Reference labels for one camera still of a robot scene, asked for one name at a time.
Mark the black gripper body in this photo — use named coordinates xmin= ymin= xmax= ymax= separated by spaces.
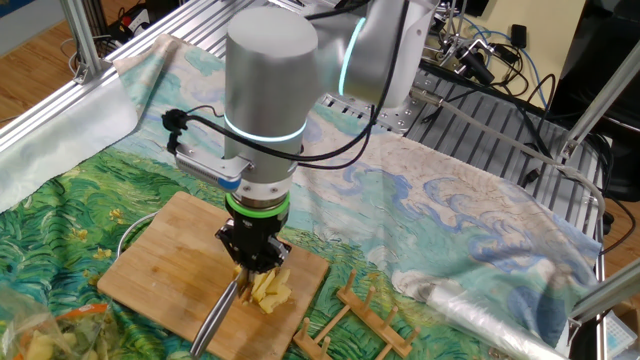
xmin=232 ymin=212 xmax=289 ymax=261

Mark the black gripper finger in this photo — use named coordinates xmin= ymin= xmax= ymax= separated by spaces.
xmin=215 ymin=222 xmax=251 ymax=272
xmin=257 ymin=237 xmax=292 ymax=274

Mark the steel cleaver knife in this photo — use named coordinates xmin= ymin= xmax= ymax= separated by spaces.
xmin=189 ymin=268 xmax=253 ymax=359

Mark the yellow food block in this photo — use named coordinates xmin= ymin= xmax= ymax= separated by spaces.
xmin=251 ymin=272 xmax=276 ymax=304

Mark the bamboo cutting board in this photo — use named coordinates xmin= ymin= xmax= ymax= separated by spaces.
xmin=97 ymin=191 xmax=331 ymax=360

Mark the wooden peg rack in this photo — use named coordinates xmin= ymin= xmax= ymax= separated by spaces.
xmin=292 ymin=269 xmax=421 ymax=360

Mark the painted landscape tablecloth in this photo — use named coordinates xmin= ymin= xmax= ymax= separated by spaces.
xmin=0 ymin=33 xmax=601 ymax=360

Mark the plastic bag with orange label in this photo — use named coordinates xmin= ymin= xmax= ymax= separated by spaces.
xmin=0 ymin=287 xmax=121 ymax=360

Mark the plastic wrap roll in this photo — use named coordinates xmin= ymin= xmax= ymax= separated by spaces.
xmin=392 ymin=272 xmax=569 ymax=360

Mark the small yellow potato scrap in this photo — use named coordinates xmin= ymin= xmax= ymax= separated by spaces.
xmin=24 ymin=329 xmax=76 ymax=360

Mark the black red power strip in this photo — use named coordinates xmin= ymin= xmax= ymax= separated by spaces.
xmin=107 ymin=4 xmax=151 ymax=44

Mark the black power adapter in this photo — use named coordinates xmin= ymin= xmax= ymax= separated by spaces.
xmin=509 ymin=23 xmax=529 ymax=50

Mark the white perforated box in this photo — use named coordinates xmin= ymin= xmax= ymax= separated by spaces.
xmin=602 ymin=309 xmax=626 ymax=360

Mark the black computer tower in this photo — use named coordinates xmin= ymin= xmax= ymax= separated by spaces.
xmin=547 ymin=0 xmax=640 ymax=204

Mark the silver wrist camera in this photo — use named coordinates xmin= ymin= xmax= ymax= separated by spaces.
xmin=173 ymin=144 xmax=254 ymax=191

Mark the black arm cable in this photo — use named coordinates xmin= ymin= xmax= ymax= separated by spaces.
xmin=161 ymin=0 xmax=411 ymax=171

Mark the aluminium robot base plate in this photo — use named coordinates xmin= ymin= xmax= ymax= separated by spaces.
xmin=319 ymin=79 xmax=426 ymax=135

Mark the grey sheathed cable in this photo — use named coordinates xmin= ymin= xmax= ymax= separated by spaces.
xmin=408 ymin=84 xmax=607 ymax=236

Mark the aluminium frame post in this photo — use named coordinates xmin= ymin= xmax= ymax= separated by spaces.
xmin=58 ymin=0 xmax=114 ymax=85
xmin=555 ymin=38 xmax=640 ymax=162

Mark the black cable plug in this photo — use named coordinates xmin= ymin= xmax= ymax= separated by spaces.
xmin=519 ymin=167 xmax=542 ymax=189

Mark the black clamp mount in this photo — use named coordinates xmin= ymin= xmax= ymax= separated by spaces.
xmin=434 ymin=34 xmax=501 ymax=86

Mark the blue cable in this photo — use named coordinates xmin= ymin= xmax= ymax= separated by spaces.
xmin=452 ymin=14 xmax=551 ymax=109

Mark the aluminium frame beam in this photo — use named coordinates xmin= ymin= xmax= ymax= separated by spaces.
xmin=569 ymin=257 xmax=640 ymax=324

